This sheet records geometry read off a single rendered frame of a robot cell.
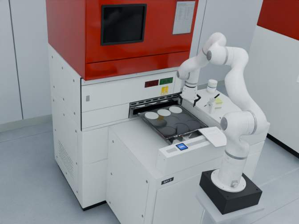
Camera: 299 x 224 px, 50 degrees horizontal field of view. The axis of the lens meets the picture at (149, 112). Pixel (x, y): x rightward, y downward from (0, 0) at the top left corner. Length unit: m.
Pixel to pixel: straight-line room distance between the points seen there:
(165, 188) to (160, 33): 0.99
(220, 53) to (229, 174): 0.63
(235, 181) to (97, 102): 1.02
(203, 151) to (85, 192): 1.05
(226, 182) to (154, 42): 1.00
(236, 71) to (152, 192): 0.86
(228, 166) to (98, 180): 1.20
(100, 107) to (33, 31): 1.49
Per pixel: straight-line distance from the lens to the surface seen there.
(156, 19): 2.11
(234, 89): 1.68
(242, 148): 1.67
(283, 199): 3.36
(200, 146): 1.98
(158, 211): 2.12
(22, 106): 3.75
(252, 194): 1.83
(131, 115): 2.36
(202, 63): 2.05
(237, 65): 1.77
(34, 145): 3.57
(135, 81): 2.25
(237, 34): 5.08
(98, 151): 2.41
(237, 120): 1.58
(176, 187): 2.08
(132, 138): 2.21
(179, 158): 1.91
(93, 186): 2.62
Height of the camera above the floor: 2.08
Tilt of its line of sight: 30 degrees down
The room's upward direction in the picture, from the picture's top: 7 degrees clockwise
